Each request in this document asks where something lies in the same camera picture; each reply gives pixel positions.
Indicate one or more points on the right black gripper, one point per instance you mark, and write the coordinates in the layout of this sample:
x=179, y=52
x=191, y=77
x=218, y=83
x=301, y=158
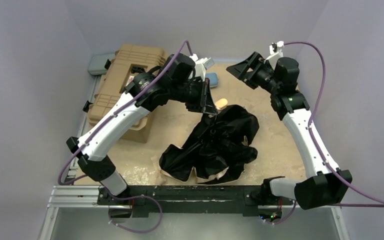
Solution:
x=256, y=71

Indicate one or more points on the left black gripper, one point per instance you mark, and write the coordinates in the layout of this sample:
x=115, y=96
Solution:
x=198, y=96

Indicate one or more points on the blue umbrella sleeve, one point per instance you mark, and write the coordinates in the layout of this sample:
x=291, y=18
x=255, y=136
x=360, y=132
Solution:
x=213, y=79

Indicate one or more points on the beige umbrella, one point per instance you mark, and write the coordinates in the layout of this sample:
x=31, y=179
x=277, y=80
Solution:
x=216, y=151

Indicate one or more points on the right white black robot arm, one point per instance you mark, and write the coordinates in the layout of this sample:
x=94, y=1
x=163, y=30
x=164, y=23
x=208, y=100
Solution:
x=326, y=183

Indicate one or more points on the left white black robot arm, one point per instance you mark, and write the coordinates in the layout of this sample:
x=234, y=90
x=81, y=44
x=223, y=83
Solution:
x=181, y=79

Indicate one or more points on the grey metal corner box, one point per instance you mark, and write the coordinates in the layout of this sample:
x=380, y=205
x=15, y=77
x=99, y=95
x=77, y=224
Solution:
x=97, y=64

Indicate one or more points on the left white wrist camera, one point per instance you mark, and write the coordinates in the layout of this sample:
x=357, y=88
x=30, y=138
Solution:
x=201, y=65

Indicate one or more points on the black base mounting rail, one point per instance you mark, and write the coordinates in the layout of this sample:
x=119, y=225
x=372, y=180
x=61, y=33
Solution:
x=143, y=200

